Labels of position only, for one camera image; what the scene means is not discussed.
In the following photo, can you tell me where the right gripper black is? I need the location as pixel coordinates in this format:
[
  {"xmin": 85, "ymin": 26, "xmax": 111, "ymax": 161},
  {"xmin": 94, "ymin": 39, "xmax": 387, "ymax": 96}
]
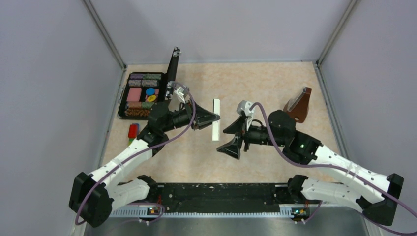
[{"xmin": 217, "ymin": 115, "xmax": 286, "ymax": 159}]

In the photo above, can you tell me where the white black remote control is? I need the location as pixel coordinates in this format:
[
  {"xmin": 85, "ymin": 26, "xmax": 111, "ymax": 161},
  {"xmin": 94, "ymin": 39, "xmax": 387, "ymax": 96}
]
[{"xmin": 212, "ymin": 99, "xmax": 221, "ymax": 142}]

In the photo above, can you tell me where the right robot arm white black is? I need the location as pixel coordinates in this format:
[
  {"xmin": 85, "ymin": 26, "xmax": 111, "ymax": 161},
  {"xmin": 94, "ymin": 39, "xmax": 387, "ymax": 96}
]
[{"xmin": 217, "ymin": 110, "xmax": 404, "ymax": 226}]

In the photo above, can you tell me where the colourful toy block stack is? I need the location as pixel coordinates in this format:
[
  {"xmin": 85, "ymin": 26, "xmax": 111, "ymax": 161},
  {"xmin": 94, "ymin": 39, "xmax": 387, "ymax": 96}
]
[{"xmin": 127, "ymin": 123, "xmax": 140, "ymax": 145}]

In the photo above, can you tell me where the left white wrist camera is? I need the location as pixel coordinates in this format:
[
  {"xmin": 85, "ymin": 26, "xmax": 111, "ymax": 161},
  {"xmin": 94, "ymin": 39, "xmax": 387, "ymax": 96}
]
[{"xmin": 174, "ymin": 86, "xmax": 189, "ymax": 104}]

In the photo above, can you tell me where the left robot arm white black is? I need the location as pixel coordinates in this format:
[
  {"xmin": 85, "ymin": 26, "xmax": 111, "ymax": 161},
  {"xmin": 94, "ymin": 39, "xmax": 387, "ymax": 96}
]
[{"xmin": 69, "ymin": 100, "xmax": 220, "ymax": 227}]

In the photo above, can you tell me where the black poker chip case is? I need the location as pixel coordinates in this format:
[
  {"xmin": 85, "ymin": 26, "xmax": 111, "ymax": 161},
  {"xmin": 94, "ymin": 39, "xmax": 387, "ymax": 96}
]
[{"xmin": 117, "ymin": 47, "xmax": 181, "ymax": 120}]

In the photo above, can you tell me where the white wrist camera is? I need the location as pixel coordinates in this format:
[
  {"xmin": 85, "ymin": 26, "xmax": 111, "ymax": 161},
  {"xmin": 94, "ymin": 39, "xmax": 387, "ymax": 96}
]
[
  {"xmin": 237, "ymin": 100, "xmax": 255, "ymax": 131},
  {"xmin": 174, "ymin": 86, "xmax": 189, "ymax": 104}
]

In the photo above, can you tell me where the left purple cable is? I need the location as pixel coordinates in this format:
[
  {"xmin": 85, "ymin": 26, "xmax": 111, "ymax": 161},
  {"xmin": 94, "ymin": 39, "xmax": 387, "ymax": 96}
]
[{"xmin": 75, "ymin": 81, "xmax": 197, "ymax": 225}]

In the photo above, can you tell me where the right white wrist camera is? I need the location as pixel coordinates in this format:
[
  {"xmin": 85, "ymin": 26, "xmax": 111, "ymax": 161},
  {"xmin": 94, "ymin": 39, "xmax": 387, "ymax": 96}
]
[{"xmin": 237, "ymin": 100, "xmax": 255, "ymax": 131}]

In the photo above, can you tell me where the brown wooden metronome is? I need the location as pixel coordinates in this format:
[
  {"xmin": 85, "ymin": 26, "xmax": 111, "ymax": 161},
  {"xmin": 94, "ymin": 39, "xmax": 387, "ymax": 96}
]
[{"xmin": 283, "ymin": 87, "xmax": 312, "ymax": 123}]

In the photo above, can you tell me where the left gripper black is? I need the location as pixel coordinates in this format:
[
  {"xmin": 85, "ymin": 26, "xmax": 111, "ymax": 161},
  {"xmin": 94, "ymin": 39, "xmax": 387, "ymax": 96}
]
[{"xmin": 162, "ymin": 97, "xmax": 220, "ymax": 132}]

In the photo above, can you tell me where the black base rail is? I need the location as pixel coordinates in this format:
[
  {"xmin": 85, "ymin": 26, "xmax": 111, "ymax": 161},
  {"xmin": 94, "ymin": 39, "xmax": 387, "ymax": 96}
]
[{"xmin": 127, "ymin": 182, "xmax": 313, "ymax": 219}]

